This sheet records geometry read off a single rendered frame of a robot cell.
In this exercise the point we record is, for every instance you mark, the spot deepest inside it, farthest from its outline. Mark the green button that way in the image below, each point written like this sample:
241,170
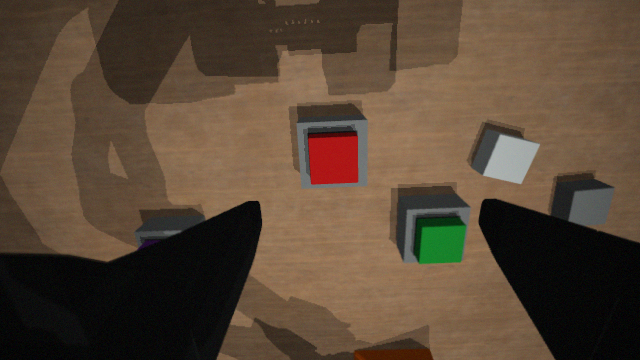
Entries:
432,228

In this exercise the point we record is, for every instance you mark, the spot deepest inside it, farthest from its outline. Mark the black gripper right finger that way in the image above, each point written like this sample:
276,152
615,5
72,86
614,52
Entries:
579,286

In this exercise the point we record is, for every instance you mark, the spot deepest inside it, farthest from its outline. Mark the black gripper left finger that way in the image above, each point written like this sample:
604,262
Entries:
172,300

